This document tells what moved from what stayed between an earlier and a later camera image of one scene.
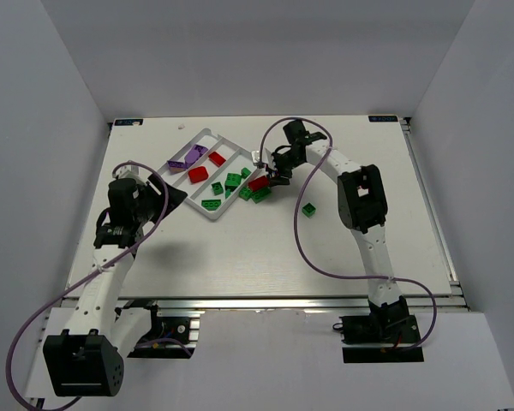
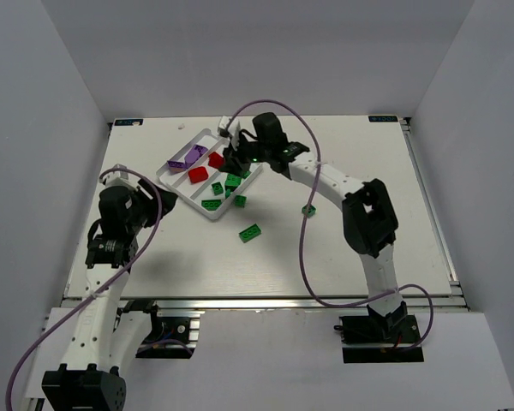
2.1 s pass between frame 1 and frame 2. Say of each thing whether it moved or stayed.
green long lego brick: moved
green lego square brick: stayed
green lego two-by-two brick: stayed
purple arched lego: stayed
